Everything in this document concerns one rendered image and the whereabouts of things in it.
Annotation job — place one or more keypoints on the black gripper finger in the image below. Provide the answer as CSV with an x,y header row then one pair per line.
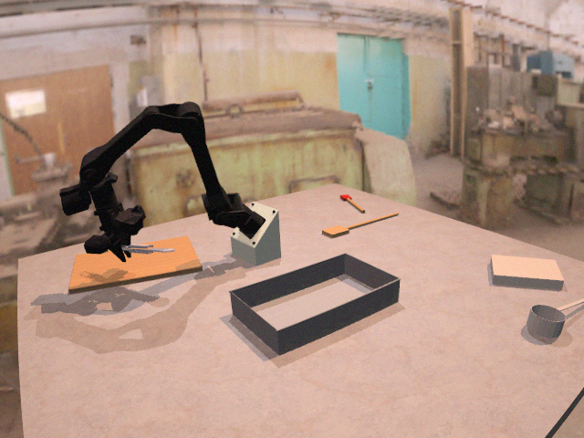
x,y
116,249
125,241

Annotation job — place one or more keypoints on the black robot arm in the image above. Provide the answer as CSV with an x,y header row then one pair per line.
x,y
186,118

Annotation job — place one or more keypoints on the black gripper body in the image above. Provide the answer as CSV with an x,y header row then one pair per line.
x,y
99,244

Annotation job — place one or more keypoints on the grey saucepan with long handle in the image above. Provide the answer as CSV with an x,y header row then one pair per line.
x,y
547,321

